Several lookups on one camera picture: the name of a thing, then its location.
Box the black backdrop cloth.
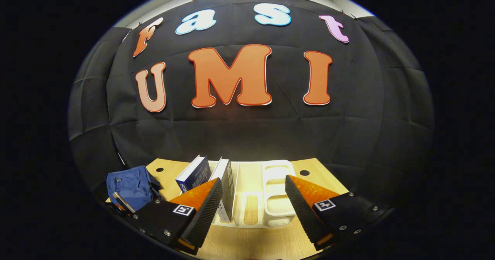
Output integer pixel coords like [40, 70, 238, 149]
[68, 0, 434, 211]

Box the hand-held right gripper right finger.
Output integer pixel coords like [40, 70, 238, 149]
[285, 174, 396, 252]

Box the blue schoolbag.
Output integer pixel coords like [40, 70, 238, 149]
[104, 165, 164, 215]

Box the blue cover book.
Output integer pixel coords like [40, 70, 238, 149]
[175, 155, 212, 194]

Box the grey cover book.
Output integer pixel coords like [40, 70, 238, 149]
[209, 158, 236, 223]

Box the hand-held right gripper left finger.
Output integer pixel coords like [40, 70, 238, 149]
[130, 177, 224, 256]

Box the white plastic bookshelf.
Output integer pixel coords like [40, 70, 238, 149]
[211, 160, 297, 229]

